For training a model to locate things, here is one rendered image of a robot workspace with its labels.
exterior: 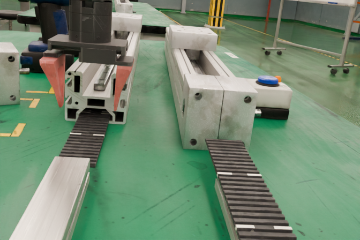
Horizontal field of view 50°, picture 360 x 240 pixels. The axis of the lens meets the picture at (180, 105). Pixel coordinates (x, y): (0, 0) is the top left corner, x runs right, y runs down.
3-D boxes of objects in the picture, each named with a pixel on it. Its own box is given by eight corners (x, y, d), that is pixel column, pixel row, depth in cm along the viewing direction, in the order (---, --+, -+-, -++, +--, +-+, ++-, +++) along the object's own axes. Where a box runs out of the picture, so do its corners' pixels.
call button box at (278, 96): (288, 120, 76) (293, 89, 74) (239, 117, 75) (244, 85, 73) (275, 107, 84) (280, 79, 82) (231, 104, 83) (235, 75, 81)
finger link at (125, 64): (85, 100, 60) (86, 40, 58) (132, 104, 61) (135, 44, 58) (76, 114, 54) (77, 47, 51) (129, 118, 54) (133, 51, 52)
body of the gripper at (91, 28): (58, 46, 57) (58, -6, 55) (127, 52, 58) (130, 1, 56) (46, 54, 51) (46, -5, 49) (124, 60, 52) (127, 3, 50)
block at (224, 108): (264, 154, 59) (274, 93, 56) (182, 149, 58) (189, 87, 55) (249, 132, 67) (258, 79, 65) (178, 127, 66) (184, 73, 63)
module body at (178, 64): (236, 131, 67) (243, 83, 65) (178, 127, 66) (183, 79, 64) (190, 52, 143) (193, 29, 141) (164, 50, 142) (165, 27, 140)
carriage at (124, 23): (140, 41, 118) (141, 19, 116) (103, 38, 117) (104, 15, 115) (141, 35, 133) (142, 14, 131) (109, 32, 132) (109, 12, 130)
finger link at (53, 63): (51, 98, 60) (51, 37, 57) (98, 102, 60) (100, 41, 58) (39, 112, 53) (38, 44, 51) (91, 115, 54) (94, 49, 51)
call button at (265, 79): (279, 90, 76) (281, 80, 75) (259, 88, 76) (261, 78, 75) (273, 84, 80) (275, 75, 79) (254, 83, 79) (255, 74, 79)
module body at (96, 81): (125, 124, 65) (128, 75, 63) (64, 120, 64) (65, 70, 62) (139, 48, 142) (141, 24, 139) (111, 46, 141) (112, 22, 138)
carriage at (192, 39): (214, 62, 96) (217, 35, 94) (170, 59, 95) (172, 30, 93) (205, 51, 111) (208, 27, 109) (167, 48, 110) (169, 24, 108)
